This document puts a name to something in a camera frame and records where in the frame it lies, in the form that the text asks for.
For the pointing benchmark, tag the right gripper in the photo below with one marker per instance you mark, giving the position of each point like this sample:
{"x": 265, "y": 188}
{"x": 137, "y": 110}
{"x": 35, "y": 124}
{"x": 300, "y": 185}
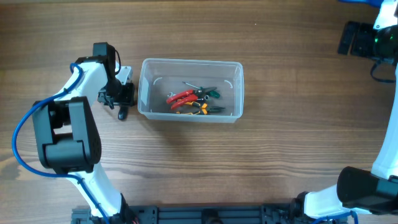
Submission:
{"x": 364, "y": 31}

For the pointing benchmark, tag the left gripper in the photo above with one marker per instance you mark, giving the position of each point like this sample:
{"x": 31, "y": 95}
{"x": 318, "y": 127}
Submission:
{"x": 127, "y": 99}

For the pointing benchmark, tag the black red screwdriver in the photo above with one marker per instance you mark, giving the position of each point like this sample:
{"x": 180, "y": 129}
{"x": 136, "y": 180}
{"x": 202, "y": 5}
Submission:
{"x": 123, "y": 113}

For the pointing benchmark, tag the red handled pruning shears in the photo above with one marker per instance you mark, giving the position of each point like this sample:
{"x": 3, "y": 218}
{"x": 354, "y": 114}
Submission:
{"x": 180, "y": 103}

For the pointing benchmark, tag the orange black needle-nose pliers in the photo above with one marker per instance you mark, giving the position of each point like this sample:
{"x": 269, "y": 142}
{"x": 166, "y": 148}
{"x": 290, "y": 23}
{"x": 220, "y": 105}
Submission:
{"x": 202, "y": 108}

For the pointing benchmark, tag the green handled screwdriver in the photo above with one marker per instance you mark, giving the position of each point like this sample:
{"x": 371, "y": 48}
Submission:
{"x": 214, "y": 93}

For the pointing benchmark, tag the silver L-shaped socket wrench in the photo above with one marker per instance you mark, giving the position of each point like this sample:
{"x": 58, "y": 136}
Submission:
{"x": 189, "y": 95}

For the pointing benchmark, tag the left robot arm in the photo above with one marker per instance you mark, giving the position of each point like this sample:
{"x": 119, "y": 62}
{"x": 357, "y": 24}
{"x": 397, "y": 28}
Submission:
{"x": 68, "y": 141}

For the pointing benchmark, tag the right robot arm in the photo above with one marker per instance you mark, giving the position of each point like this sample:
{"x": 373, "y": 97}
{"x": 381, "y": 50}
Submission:
{"x": 348, "y": 116}

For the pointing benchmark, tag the clear plastic container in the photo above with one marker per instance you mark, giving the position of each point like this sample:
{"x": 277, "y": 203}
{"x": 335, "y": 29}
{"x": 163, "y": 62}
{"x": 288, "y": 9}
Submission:
{"x": 163, "y": 78}

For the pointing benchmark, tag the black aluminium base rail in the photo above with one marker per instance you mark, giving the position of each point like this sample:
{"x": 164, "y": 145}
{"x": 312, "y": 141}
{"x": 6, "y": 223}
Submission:
{"x": 255, "y": 214}

